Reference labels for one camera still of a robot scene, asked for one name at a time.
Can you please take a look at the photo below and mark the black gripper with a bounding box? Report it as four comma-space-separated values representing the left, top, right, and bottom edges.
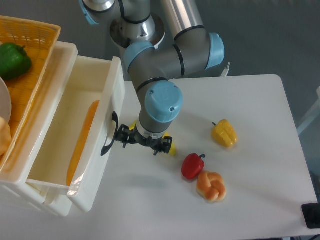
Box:
115, 124, 173, 156

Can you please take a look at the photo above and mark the white drawer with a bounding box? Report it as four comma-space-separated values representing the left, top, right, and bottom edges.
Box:
27, 56, 126, 216

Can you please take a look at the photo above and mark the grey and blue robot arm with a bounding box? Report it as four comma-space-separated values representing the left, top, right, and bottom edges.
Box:
79, 0, 225, 154

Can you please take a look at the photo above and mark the orange baguette in drawer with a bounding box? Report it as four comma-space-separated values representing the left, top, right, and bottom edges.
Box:
66, 100, 100, 186

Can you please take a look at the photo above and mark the white drawer cabinet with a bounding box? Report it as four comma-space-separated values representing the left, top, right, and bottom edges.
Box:
0, 41, 78, 216

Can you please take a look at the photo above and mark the yellow banana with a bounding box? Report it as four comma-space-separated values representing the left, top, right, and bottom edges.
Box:
129, 121, 177, 157

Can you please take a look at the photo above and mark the red bell pepper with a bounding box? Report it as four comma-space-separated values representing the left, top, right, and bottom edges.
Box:
181, 153, 206, 180

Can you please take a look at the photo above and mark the knotted bread roll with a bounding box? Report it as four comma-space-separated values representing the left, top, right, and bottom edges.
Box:
196, 171, 227, 203

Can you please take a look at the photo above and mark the yellow bell pepper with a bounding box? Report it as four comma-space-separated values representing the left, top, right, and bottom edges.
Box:
211, 119, 239, 148

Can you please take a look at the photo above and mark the bread roll in basket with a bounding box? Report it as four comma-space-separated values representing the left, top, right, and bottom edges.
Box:
0, 117, 12, 156

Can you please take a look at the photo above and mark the white plate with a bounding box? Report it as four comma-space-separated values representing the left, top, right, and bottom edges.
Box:
0, 78, 12, 122

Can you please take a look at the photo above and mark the yellow woven basket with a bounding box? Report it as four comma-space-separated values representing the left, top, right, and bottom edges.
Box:
0, 15, 61, 167

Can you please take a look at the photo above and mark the green bell pepper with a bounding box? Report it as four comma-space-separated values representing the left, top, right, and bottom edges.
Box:
0, 42, 32, 81

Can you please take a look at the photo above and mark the black device at edge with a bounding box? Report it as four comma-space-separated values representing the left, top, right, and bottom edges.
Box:
301, 202, 320, 229

